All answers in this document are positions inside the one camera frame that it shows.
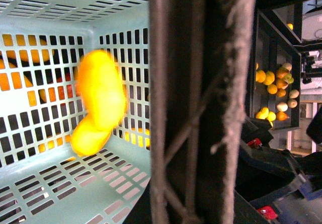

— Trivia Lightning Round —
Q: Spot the left gripper fuzzy finger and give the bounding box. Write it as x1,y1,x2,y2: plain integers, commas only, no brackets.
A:
149,0,256,223

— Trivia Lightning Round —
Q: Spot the yellow mango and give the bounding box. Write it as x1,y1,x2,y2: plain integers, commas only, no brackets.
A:
77,50,127,131

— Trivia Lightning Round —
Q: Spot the light blue plastic basket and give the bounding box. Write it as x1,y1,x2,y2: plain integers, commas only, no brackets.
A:
1,0,150,223

